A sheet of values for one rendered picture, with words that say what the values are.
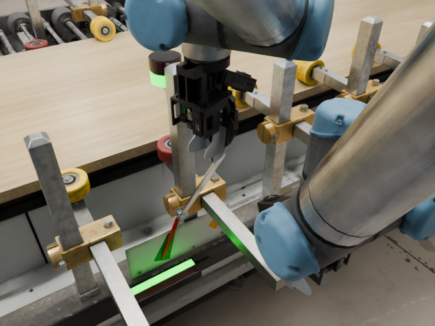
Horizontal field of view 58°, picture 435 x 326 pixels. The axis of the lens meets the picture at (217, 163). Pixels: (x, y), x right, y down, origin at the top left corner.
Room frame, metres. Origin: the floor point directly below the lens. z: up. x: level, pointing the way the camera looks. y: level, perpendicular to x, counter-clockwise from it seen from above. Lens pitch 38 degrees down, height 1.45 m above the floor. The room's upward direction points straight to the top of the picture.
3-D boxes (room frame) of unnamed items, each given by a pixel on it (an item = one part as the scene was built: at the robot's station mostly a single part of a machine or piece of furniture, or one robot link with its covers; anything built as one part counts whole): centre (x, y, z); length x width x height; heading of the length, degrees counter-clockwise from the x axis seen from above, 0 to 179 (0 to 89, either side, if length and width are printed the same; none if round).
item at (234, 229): (0.61, 0.00, 0.84); 0.43 x 0.03 x 0.04; 32
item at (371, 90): (0.92, -0.37, 0.95); 0.13 x 0.06 x 0.05; 122
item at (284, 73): (0.77, -0.14, 0.87); 0.03 x 0.03 x 0.48; 32
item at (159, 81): (0.68, 0.09, 1.12); 0.06 x 0.06 x 0.02
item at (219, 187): (0.65, 0.05, 0.85); 0.13 x 0.06 x 0.05; 122
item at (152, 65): (0.68, 0.09, 1.15); 0.06 x 0.06 x 0.02
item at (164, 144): (0.77, 0.10, 0.85); 0.08 x 0.08 x 0.11
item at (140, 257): (0.60, 0.08, 0.75); 0.26 x 0.01 x 0.10; 122
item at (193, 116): (0.57, 0.02, 1.15); 0.09 x 0.08 x 0.12; 143
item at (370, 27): (0.91, -0.35, 0.92); 0.03 x 0.03 x 0.48; 32
